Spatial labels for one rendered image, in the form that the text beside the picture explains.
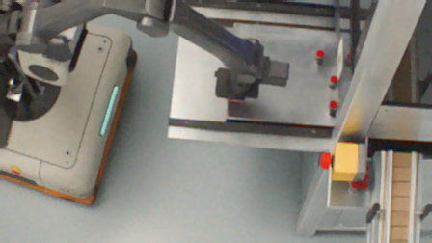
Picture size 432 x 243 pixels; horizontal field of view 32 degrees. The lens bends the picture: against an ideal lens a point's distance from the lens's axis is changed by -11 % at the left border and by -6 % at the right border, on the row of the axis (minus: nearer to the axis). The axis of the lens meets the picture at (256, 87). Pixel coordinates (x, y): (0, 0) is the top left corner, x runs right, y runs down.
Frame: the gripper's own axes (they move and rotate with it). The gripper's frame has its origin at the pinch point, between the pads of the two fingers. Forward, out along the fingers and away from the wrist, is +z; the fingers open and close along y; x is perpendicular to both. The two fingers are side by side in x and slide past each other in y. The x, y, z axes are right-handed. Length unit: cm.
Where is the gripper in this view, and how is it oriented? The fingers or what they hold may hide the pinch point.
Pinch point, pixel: (231, 97)
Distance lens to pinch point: 200.3
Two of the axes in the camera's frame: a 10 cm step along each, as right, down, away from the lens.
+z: -1.9, 3.8, 9.0
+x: 0.8, -9.1, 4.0
